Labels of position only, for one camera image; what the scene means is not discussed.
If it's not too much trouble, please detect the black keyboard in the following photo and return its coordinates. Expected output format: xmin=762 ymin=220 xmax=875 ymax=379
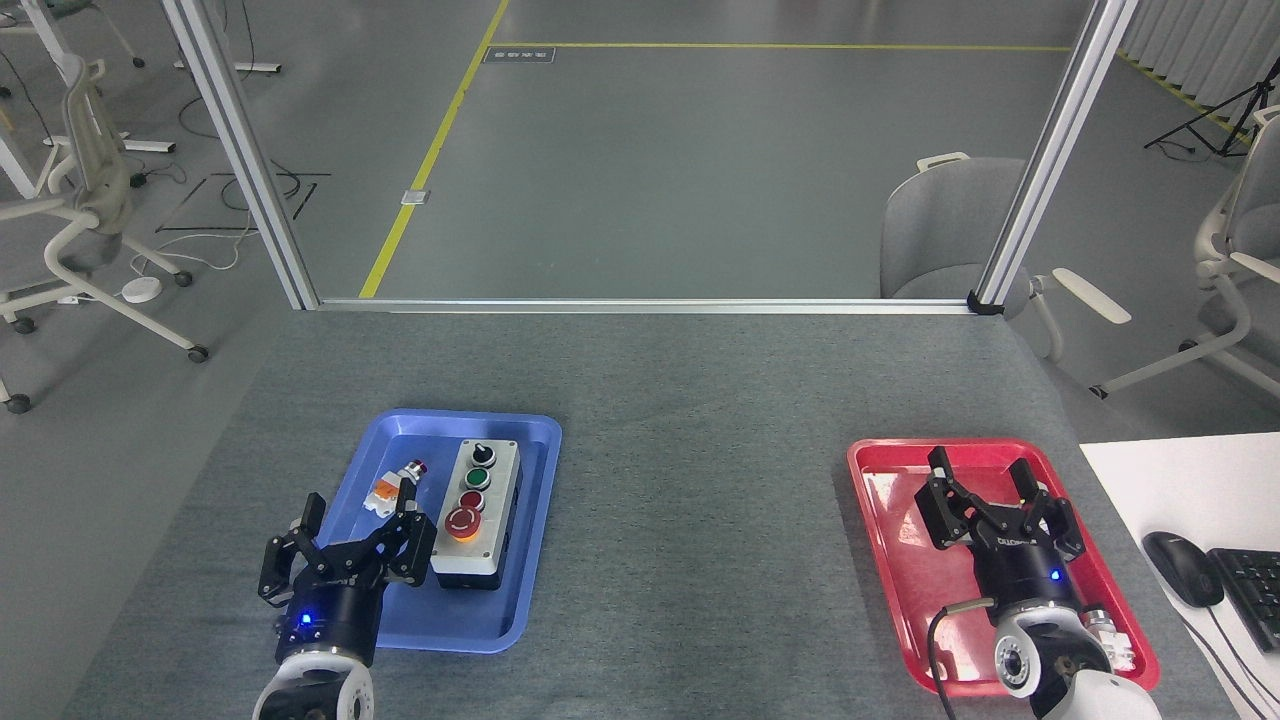
xmin=1206 ymin=546 xmax=1280 ymax=655

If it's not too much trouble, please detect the silver aluminium frame rail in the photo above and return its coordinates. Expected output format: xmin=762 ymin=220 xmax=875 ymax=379
xmin=316 ymin=296 xmax=977 ymax=317

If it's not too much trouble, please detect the small orange white push button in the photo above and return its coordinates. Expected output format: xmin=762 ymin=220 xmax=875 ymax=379
xmin=362 ymin=459 xmax=432 ymax=520

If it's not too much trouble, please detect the blue plastic tray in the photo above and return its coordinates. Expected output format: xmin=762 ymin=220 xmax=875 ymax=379
xmin=283 ymin=407 xmax=564 ymax=656

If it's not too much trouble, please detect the grey fabric chair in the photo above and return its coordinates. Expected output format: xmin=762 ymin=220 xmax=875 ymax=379
xmin=879 ymin=151 xmax=1133 ymax=363

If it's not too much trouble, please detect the silver aluminium frame post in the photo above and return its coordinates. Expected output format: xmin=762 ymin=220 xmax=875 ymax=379
xmin=159 ymin=0 xmax=322 ymax=312
xmin=966 ymin=0 xmax=1142 ymax=317

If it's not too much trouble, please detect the black tripod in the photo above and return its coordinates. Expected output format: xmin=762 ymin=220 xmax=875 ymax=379
xmin=1144 ymin=78 xmax=1280 ymax=160

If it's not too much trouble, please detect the grey control box with buttons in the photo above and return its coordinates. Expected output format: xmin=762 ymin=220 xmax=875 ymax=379
xmin=429 ymin=437 xmax=524 ymax=593

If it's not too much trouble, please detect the black computer mouse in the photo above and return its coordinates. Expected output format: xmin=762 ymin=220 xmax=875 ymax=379
xmin=1141 ymin=529 xmax=1226 ymax=610

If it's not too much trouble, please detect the white desk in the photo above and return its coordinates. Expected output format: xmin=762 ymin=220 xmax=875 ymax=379
xmin=1077 ymin=431 xmax=1280 ymax=720

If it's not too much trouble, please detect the white grey office chair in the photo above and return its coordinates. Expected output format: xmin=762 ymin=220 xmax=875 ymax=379
xmin=1088 ymin=104 xmax=1280 ymax=402

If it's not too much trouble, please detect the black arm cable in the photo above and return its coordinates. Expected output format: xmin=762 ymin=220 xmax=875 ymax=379
xmin=926 ymin=597 xmax=998 ymax=720

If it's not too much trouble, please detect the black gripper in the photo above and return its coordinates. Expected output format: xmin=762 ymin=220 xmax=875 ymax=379
xmin=258 ymin=477 xmax=439 ymax=668
xmin=915 ymin=445 xmax=1087 ymax=613

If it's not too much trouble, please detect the white mesh office chair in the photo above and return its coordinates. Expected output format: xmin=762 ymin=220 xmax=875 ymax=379
xmin=0 ymin=54 xmax=212 ymax=417

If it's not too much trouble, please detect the red plastic tray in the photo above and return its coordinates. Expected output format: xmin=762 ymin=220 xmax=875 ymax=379
xmin=846 ymin=436 xmax=1162 ymax=699

